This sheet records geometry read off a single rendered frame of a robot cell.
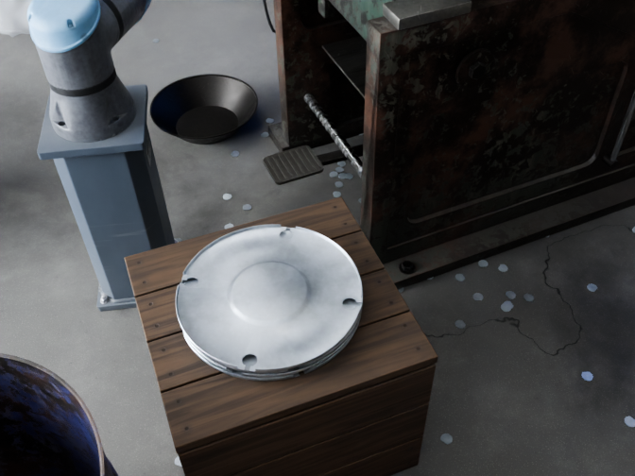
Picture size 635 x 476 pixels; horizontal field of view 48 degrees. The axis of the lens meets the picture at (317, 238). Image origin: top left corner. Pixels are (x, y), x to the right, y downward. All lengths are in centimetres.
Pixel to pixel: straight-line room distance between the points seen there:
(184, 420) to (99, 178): 54
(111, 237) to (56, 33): 44
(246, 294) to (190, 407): 19
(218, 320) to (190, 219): 73
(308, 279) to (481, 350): 53
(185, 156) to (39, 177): 39
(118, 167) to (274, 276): 39
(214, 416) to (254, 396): 6
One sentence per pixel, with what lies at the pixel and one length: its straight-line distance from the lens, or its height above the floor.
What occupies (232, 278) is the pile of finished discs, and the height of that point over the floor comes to 38.
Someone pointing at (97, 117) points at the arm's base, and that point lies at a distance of 132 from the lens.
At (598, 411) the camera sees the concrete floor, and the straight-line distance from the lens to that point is 152.
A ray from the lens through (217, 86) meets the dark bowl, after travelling 215.
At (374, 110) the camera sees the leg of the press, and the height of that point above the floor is 46.
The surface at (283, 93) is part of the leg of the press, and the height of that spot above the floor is 19.
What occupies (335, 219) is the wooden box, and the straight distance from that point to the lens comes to 126.
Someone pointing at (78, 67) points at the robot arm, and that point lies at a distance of 128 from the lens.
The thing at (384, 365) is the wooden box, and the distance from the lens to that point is 107.
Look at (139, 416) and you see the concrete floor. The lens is 148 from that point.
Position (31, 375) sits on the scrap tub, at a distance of 102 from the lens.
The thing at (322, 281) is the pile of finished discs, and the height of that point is 38.
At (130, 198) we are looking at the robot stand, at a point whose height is 31.
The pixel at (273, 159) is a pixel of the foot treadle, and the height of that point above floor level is 16.
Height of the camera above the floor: 124
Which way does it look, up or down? 46 degrees down
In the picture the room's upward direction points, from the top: 2 degrees counter-clockwise
